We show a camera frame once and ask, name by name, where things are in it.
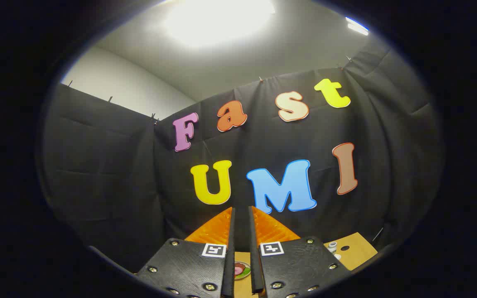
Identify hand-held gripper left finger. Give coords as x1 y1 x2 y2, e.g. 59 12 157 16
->
135 206 236 298

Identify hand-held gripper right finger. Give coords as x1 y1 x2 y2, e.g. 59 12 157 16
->
248 206 352 298

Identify white oval food plate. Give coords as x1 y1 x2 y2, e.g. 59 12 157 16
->
234 262 251 281

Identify large ceiling light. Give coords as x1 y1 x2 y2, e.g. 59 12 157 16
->
164 0 276 48

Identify small ceiling light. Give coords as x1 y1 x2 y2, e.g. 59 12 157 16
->
345 17 369 36

